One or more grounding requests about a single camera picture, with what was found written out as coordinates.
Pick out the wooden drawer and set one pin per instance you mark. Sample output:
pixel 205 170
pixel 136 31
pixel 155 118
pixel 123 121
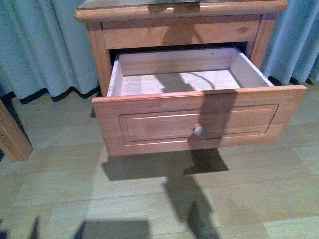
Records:
pixel 191 99

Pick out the wooden nightstand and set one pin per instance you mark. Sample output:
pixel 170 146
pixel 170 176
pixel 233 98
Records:
pixel 124 24

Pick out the light grey curtain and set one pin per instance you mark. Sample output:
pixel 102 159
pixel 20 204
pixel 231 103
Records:
pixel 43 49

